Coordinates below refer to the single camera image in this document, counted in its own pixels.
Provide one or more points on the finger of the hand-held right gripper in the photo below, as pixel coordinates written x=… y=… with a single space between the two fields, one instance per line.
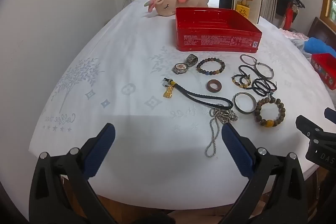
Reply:
x=304 y=124
x=331 y=115

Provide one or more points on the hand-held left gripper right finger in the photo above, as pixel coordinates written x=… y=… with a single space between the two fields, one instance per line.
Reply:
x=236 y=148

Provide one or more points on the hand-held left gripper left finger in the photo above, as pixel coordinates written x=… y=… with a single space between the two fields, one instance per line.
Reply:
x=101 y=146

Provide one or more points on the red tin box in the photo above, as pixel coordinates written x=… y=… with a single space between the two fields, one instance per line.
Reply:
x=218 y=39

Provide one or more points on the grey jade bangle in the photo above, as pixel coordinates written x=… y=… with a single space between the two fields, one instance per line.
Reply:
x=237 y=107

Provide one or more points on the small red printed box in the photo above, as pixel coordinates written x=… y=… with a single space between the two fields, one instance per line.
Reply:
x=325 y=69

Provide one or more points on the thin silver bangle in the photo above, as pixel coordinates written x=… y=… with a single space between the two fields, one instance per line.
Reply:
x=260 y=74
x=242 y=59

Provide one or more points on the blue cloth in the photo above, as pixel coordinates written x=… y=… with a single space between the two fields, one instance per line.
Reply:
x=319 y=46

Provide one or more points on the white patterned tablecloth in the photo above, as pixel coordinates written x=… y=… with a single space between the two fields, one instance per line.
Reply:
x=126 y=69

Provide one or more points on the pink floral cloth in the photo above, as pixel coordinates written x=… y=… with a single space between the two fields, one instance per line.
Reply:
x=294 y=34

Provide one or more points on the silver wristwatch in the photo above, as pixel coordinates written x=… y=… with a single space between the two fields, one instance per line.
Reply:
x=181 y=67

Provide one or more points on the red hanging bag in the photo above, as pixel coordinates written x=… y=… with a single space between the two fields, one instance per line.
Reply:
x=288 y=18

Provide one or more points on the narrow wooden framed window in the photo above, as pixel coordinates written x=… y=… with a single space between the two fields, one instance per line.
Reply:
x=329 y=3

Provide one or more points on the cartoon mouse greeting card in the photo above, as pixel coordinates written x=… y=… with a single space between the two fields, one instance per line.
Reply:
x=249 y=1

